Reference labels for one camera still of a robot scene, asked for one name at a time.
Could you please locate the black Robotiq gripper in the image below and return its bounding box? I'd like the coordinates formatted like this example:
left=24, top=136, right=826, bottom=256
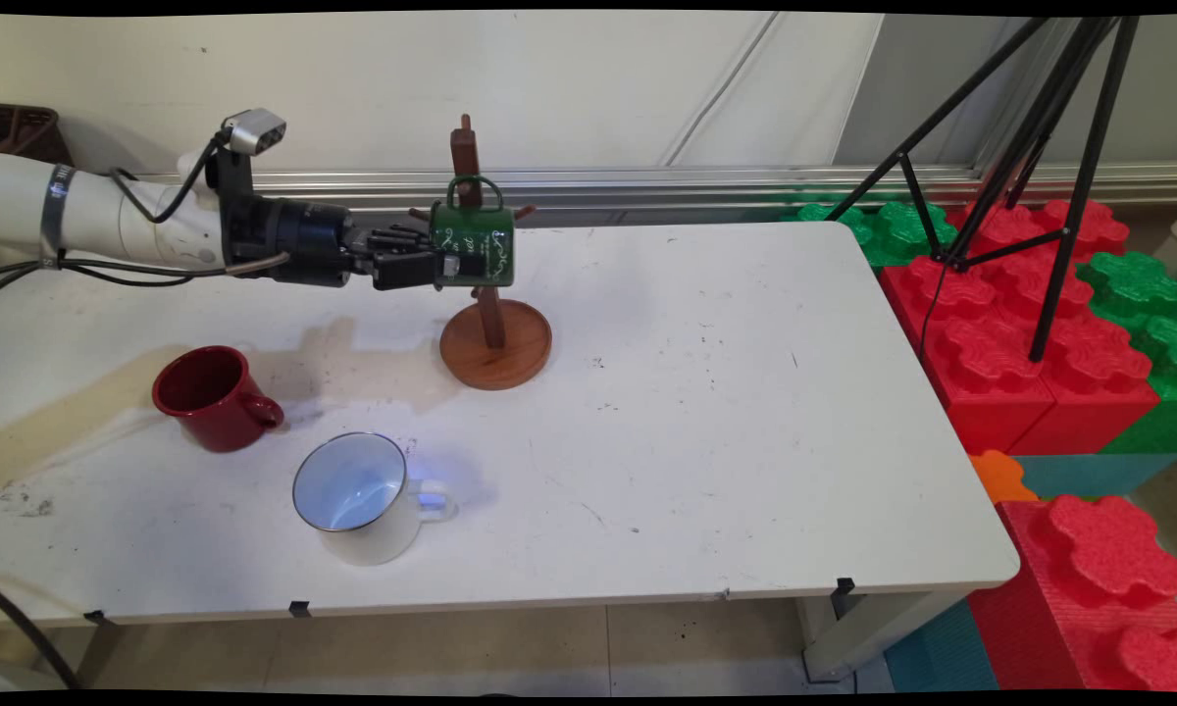
left=218, top=147, right=458, bottom=292

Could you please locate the green enamel mug white print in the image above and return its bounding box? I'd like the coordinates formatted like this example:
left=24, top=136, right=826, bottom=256
left=429, top=175, right=516, bottom=291

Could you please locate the wooden mug tree stand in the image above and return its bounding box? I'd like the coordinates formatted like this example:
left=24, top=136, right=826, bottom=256
left=409, top=114, right=554, bottom=392

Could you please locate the red ceramic mug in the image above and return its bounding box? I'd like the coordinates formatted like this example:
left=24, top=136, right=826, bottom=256
left=151, top=344, right=286, bottom=454

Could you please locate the dark brown plastic basket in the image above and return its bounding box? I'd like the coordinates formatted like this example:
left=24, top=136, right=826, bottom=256
left=0, top=102, right=75, bottom=166

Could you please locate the flat green foam block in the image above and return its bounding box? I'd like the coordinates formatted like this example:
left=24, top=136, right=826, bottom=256
left=778, top=200, right=960, bottom=269

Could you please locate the white table leg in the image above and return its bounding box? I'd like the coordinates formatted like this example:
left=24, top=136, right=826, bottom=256
left=797, top=588, right=964, bottom=684

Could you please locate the large red foam block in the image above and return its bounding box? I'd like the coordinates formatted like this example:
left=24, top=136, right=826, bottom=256
left=878, top=199, right=1163, bottom=458

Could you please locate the orange foam piece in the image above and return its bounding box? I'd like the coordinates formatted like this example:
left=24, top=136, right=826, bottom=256
left=968, top=450, right=1040, bottom=507

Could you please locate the tall green foam block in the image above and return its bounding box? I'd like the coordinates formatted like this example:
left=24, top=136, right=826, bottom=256
left=1075, top=251, right=1177, bottom=456

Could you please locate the red foam block ribbed side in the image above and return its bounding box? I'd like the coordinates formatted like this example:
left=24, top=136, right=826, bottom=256
left=969, top=494, right=1177, bottom=693

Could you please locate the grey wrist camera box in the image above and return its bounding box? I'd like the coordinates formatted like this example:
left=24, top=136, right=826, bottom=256
left=222, top=108, right=287, bottom=157

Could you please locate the aluminium wall rail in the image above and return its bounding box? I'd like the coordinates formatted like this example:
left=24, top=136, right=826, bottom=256
left=132, top=164, right=1177, bottom=214

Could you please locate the white wall cable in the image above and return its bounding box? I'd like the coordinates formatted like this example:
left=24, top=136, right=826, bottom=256
left=660, top=12, right=782, bottom=169

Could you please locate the black floor cable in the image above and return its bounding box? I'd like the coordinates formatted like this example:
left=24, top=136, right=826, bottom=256
left=0, top=582, right=83, bottom=691

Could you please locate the black camera tripod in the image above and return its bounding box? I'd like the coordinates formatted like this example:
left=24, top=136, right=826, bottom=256
left=824, top=15, right=1143, bottom=365

